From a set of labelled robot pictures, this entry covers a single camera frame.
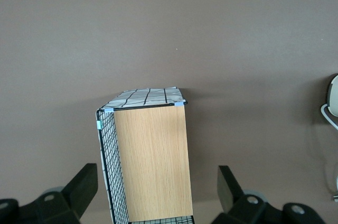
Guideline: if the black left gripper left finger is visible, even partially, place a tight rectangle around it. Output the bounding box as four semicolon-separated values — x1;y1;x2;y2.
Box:
62;163;99;221

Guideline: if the white toaster power cable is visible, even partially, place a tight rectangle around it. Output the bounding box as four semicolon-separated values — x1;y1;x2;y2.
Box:
320;103;338;202

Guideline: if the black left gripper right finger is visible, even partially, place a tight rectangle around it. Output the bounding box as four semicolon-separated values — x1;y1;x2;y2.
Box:
217;165;245;214

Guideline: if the light wooden shelf insert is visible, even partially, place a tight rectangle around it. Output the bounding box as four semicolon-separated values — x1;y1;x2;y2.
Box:
114;106;193;222

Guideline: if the wire and wood basket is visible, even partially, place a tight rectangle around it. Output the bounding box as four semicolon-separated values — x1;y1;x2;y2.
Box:
93;85;196;224

